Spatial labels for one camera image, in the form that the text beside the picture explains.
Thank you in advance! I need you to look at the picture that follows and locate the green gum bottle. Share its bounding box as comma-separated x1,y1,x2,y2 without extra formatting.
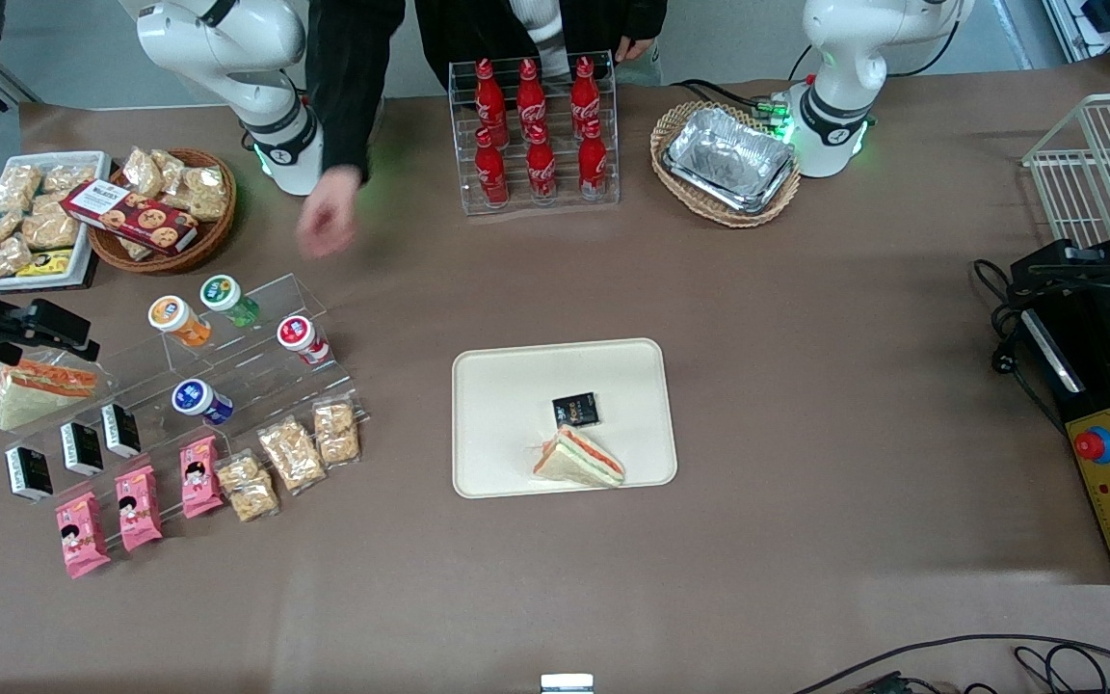
199,274,262,329

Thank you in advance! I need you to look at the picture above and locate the person right forearm black sleeve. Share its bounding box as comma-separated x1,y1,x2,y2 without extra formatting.
304,0,409,182

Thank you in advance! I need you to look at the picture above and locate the person left forearm black sleeve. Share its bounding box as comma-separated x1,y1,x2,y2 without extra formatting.
611,0,670,44

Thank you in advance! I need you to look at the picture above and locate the white rectangular tray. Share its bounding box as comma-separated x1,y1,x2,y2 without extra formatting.
0,151,113,291

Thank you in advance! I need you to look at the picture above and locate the orange gum bottle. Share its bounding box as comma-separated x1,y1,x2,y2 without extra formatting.
147,295,213,349

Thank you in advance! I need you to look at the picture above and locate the blue gum bottle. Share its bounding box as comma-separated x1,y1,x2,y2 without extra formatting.
171,378,236,428

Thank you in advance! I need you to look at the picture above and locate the red gum bottle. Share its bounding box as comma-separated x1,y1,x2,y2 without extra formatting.
276,314,332,367

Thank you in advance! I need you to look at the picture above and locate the aluminium foil tray stack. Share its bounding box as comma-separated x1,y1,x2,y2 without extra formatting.
661,106,797,215

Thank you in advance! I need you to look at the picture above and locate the beige plastic tray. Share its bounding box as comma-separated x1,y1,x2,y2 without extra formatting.
451,337,679,500

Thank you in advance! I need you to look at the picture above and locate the person right hand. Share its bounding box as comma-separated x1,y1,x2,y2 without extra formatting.
295,164,365,259

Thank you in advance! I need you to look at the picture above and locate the wrapped triangle sandwich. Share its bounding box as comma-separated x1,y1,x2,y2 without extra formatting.
0,355,103,433
531,425,627,490

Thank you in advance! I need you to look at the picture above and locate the yellow snack packet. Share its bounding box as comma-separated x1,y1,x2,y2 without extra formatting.
15,249,74,279

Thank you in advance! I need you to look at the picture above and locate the small black white box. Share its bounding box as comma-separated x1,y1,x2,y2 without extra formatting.
59,421,105,477
99,402,143,459
4,445,55,502

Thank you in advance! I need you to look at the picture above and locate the red cookie box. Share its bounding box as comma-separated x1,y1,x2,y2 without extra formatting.
61,179,199,256

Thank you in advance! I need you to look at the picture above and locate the brown wicker basket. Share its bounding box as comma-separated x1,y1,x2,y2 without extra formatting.
88,147,238,276

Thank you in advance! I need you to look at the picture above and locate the pink snack pack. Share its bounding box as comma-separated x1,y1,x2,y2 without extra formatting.
114,465,164,552
55,492,113,579
178,436,225,520

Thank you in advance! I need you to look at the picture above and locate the clear acrylic stepped shelf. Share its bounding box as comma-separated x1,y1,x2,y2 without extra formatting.
0,273,371,555

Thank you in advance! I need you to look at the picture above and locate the black yellow control box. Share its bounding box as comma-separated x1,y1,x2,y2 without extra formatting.
1017,280,1110,586

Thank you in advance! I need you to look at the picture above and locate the light wicker basket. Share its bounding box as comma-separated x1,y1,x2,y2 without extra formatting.
649,100,803,229

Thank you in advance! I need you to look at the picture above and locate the red cola bottle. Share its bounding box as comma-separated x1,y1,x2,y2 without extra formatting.
516,58,548,132
569,55,602,126
526,123,558,203
474,127,510,207
578,119,609,200
474,58,508,136

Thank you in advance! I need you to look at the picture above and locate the small black packet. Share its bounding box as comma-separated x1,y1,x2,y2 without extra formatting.
551,391,601,428

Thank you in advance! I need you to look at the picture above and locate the clear acrylic bottle rack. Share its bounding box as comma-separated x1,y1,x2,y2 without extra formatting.
447,50,621,217

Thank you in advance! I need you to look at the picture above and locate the person torso black jacket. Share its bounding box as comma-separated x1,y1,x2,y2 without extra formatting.
414,0,664,90

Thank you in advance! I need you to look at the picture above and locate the black cable bundle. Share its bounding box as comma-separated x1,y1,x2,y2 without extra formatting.
972,258,1067,435

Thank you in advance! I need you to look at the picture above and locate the white wire basket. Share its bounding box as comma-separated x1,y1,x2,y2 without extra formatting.
1022,92,1110,252

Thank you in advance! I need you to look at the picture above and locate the aluminium frame shelf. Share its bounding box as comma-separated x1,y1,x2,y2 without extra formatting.
1042,0,1110,83

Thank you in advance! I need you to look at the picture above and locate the long black cable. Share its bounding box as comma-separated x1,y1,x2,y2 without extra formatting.
791,633,1110,694

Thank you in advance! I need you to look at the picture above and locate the looped black cable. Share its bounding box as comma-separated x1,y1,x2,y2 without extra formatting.
1013,644,1110,694

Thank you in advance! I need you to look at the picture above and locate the black cable at arm base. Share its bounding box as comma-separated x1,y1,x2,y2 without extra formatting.
671,77,789,115

